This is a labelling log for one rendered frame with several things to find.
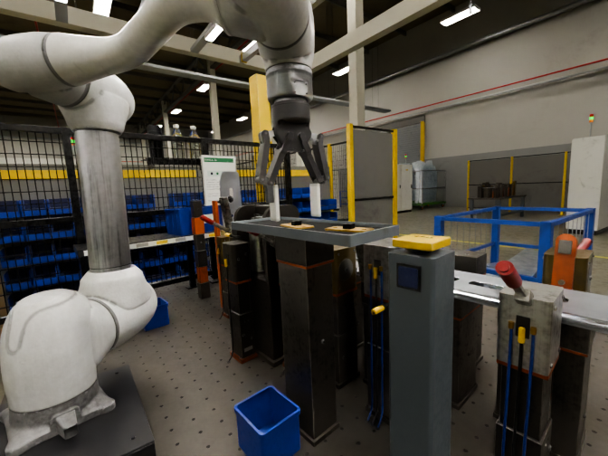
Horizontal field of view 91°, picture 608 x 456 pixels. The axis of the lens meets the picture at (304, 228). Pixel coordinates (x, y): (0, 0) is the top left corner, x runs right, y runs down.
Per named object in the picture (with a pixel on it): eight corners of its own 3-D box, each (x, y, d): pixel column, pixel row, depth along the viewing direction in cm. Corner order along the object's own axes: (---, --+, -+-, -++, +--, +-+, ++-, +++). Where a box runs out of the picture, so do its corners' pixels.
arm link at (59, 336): (-17, 412, 61) (-34, 307, 59) (64, 363, 79) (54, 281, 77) (53, 415, 59) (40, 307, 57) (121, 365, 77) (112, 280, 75)
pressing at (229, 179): (243, 234, 163) (239, 171, 158) (223, 237, 155) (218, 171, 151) (242, 234, 163) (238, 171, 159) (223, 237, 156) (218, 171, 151)
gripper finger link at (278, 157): (295, 134, 58) (289, 130, 57) (274, 186, 57) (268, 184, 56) (286, 137, 61) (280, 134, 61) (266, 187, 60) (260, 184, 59)
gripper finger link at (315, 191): (308, 184, 64) (312, 184, 65) (310, 215, 65) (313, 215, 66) (317, 183, 62) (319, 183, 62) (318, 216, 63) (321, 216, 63)
